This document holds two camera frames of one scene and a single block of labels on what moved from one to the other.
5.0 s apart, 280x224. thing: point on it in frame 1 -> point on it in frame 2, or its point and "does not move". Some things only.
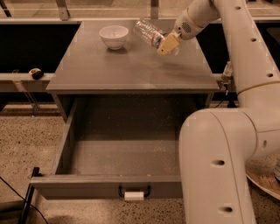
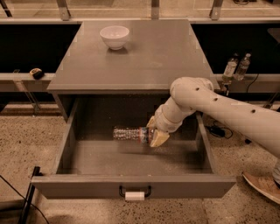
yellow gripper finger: x=169 y=44 -> x=158 y=138
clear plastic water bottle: x=149 y=32 -> x=130 y=133
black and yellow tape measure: x=37 y=73 does not move
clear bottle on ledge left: x=227 y=76 does not move
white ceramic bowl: x=114 y=36 does not move
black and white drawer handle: x=134 y=195 does not move
